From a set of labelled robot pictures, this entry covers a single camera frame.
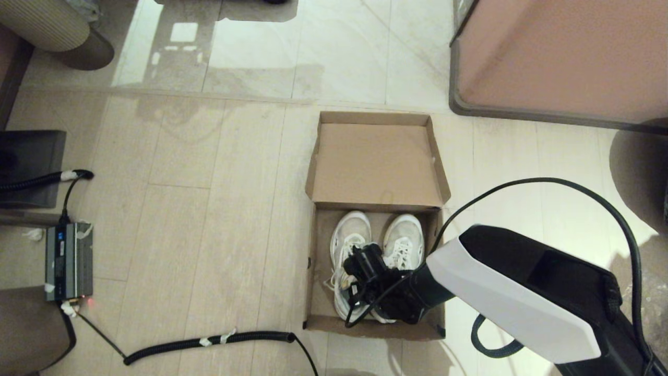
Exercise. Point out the white crumpled tape scrap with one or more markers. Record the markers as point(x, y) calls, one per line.
point(34, 235)

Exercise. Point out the pink cabinet with grey base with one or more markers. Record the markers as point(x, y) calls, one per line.
point(563, 52)

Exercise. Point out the black flat panel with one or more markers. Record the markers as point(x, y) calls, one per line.
point(31, 156)

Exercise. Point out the dark brown wooden furniture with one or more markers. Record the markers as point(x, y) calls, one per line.
point(10, 68)

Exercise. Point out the grey crumpled cloth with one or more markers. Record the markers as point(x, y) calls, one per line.
point(83, 8)

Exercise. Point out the dark brown round stool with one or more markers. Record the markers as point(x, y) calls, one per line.
point(642, 172)

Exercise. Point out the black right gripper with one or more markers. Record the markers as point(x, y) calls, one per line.
point(396, 303)

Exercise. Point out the beige ribbed ottoman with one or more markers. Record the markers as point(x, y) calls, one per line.
point(36, 23)

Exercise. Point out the grey metal power box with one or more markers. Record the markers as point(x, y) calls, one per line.
point(68, 261)

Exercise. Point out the clear crinkled plastic sheet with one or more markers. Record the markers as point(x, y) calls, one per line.
point(657, 303)

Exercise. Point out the white mesh sneaker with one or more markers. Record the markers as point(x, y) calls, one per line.
point(349, 230)
point(404, 235)

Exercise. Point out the brown cardboard shoe box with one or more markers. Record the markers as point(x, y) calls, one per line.
point(376, 162)

